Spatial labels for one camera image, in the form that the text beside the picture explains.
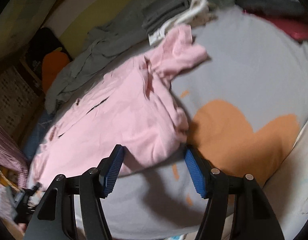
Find patterned side curtain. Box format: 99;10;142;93
0;64;42;181

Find grey-green rumpled blanket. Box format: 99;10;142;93
45;0;234;114

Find blue patterned pillow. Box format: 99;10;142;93
22;110;54;161

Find dark grey sweater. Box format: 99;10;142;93
236;0;306;17

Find grey printed bed sheet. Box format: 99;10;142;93
102;7;308;239

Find person leg white trousers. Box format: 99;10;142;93
264;121;308;239

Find pink printed t-shirt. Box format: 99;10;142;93
29;24;207;190

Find folded dark grey garment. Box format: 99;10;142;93
142;0;190;35

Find folded white garment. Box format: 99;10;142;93
148;0;217;47

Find orange plush pillow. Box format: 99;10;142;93
42;51;70;94

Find red flat laptop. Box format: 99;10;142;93
243;10;308;43

